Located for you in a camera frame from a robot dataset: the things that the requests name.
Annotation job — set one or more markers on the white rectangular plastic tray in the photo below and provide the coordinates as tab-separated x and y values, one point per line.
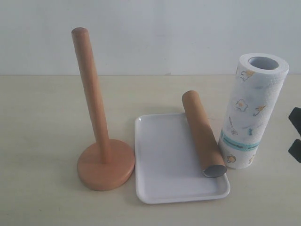
167	168

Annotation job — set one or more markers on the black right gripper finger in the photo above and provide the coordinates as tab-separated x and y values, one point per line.
295	150
295	119

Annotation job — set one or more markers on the wooden paper towel holder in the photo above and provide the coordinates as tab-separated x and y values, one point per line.
108	163

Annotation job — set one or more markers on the printed white paper towel roll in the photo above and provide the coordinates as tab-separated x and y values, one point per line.
258	81

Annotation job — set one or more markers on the brown cardboard tube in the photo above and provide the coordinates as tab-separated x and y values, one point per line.
208	152

